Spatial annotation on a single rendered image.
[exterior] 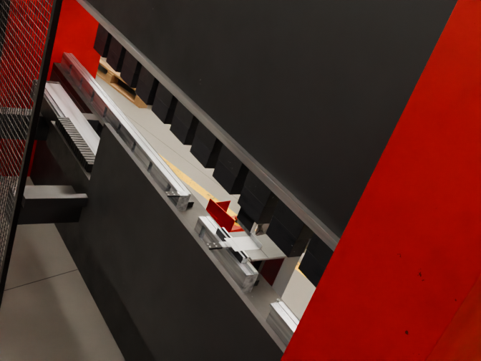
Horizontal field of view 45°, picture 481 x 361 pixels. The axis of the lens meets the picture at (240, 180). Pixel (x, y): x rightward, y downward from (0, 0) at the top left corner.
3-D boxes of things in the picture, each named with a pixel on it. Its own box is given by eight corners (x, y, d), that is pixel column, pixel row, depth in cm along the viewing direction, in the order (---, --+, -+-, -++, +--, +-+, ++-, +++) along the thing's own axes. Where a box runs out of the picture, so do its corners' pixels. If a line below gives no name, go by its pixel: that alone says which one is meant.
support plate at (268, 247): (300, 256, 241) (300, 254, 240) (251, 261, 225) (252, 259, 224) (275, 230, 253) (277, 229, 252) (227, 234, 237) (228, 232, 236)
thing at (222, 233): (246, 263, 227) (249, 256, 225) (240, 263, 225) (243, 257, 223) (221, 233, 240) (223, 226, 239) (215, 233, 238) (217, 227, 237)
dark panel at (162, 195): (229, 476, 149) (291, 353, 131) (222, 479, 148) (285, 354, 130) (82, 223, 225) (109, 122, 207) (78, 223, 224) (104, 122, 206)
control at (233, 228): (245, 245, 299) (257, 216, 291) (222, 250, 288) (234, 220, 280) (221, 223, 310) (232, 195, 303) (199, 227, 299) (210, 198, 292)
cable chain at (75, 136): (99, 172, 244) (101, 164, 242) (86, 172, 240) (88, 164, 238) (66, 124, 273) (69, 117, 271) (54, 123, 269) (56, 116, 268)
